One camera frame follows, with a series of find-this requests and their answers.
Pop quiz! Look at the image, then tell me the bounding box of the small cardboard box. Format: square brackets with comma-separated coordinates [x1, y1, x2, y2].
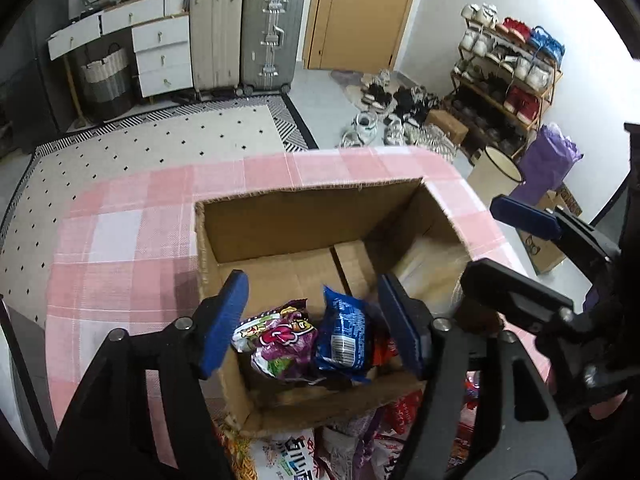
[426, 110, 469, 146]

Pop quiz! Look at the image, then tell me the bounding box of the dotted floor rug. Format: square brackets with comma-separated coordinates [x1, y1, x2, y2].
[1, 94, 318, 324]

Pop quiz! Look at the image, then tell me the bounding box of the beige suitcase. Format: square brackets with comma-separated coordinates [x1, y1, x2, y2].
[189, 0, 242, 92]

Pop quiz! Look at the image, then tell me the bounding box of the brown cardboard box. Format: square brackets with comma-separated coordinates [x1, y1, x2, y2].
[195, 178, 471, 437]

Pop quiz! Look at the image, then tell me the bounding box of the woven laundry basket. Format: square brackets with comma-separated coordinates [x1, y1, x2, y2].
[80, 42, 134, 122]

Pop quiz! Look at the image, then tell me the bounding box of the purple grape snack bag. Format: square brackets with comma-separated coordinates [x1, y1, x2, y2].
[231, 299, 318, 382]

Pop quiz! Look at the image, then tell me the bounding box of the purple gift bag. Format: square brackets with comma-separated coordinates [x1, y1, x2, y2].
[511, 122, 584, 206]

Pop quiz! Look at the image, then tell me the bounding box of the silver suitcase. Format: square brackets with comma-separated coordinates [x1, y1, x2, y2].
[240, 0, 305, 96]

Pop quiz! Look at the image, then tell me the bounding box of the cream waste bin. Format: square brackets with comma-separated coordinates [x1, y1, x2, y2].
[466, 146, 525, 207]

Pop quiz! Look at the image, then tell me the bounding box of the blue snack packet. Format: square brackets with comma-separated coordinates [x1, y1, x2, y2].
[314, 286, 374, 382]

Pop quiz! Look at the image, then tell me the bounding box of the white drawer desk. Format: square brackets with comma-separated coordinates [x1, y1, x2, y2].
[48, 0, 193, 122]

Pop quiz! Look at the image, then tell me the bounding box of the wooden door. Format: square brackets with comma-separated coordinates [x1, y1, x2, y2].
[303, 0, 414, 74]

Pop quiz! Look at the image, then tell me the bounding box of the wooden shoe rack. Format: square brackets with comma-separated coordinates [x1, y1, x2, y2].
[444, 3, 565, 160]

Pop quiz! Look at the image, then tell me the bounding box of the pink plaid tablecloth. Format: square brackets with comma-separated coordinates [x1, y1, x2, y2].
[43, 145, 551, 470]

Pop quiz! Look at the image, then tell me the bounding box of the white noodle snack bag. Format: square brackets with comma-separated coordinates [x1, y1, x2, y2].
[215, 422, 331, 480]

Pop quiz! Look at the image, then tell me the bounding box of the brown paper bag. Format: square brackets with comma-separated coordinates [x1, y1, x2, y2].
[519, 184, 584, 276]

